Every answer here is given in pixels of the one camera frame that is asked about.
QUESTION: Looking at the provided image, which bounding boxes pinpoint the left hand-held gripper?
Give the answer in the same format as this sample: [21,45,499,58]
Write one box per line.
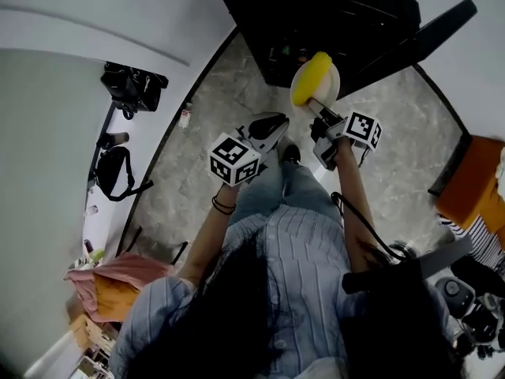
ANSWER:
[208,112,291,187]

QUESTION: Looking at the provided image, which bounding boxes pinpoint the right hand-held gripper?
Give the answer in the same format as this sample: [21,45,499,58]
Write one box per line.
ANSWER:
[306,96,384,172]

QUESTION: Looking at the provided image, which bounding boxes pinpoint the white round plate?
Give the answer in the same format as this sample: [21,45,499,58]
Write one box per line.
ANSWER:
[290,59,341,113]

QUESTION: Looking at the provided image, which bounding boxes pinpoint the black cabinet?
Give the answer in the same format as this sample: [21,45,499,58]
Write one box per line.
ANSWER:
[215,0,479,102]

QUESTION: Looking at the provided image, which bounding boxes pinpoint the person's left forearm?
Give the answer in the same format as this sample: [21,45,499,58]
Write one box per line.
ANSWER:
[177,182,238,287]

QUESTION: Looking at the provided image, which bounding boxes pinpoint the person's right forearm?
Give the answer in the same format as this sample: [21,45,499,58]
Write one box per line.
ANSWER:
[333,136,390,272]

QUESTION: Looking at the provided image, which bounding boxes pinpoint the person's black shoe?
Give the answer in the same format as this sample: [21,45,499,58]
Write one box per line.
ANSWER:
[278,143,301,165]

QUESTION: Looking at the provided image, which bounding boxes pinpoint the person's blue jeans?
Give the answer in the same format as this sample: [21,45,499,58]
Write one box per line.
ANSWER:
[234,159,342,228]

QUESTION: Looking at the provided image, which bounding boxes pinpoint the small white bottle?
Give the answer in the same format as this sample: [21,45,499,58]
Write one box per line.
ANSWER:
[178,103,194,130]

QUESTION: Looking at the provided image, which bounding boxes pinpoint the person's blue striped shirt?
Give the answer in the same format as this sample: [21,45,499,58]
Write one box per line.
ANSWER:
[108,205,458,379]

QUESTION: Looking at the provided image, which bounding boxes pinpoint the black leather backpack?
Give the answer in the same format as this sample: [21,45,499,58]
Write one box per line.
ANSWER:
[99,61,170,121]

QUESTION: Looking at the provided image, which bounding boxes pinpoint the dark thermos bottle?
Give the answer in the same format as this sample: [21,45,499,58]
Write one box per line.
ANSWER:
[97,131,130,149]

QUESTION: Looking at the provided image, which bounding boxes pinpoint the black stick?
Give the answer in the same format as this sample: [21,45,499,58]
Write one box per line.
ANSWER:
[171,242,189,266]
[116,226,143,258]

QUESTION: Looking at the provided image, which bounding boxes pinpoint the black crossbody bag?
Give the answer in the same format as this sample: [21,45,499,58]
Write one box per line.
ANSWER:
[94,144,155,203]

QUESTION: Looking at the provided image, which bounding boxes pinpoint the black flat panel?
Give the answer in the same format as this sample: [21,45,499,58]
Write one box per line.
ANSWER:
[341,237,474,295]

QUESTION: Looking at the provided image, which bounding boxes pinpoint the pink cloth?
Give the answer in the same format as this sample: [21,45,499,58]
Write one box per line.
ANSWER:
[63,253,174,323]

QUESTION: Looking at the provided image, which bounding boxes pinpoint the orange cloth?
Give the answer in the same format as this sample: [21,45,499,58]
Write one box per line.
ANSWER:
[92,276,141,323]

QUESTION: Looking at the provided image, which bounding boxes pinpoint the grey round device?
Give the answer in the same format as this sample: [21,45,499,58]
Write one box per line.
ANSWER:
[436,276,477,319]

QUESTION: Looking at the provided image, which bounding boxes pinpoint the cardboard box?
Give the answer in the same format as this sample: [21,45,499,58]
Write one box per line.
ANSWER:
[69,313,119,370]

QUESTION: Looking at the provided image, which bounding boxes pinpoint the black wrist hair tie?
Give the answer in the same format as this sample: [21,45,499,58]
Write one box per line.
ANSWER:
[211,195,237,216]

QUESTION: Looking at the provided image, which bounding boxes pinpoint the black cable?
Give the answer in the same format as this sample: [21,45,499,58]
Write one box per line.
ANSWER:
[330,191,411,262]

